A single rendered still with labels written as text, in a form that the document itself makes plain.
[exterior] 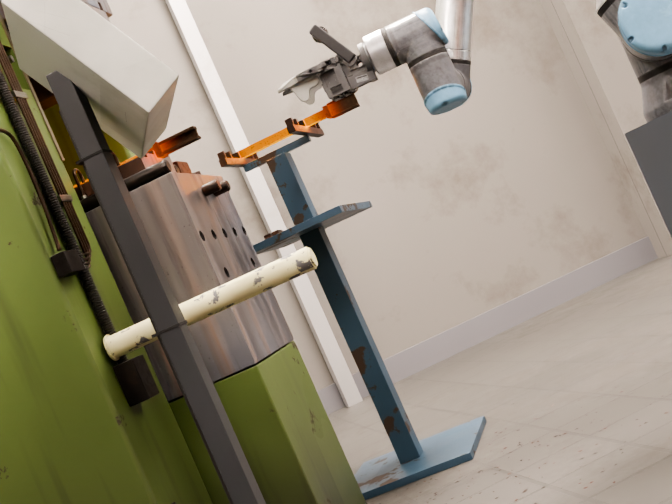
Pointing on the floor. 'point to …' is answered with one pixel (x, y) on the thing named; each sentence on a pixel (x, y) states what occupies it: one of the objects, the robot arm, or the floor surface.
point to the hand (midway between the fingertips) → (284, 87)
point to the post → (156, 292)
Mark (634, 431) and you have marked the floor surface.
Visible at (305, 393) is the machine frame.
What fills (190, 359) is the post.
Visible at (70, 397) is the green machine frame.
